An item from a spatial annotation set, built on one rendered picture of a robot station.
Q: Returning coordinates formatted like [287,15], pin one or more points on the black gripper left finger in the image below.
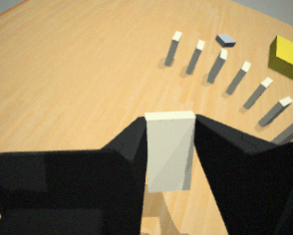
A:
[112,179]

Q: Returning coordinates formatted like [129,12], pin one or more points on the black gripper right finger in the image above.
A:
[251,178]

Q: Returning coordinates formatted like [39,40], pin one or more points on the yellow rectangular block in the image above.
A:
[281,57]

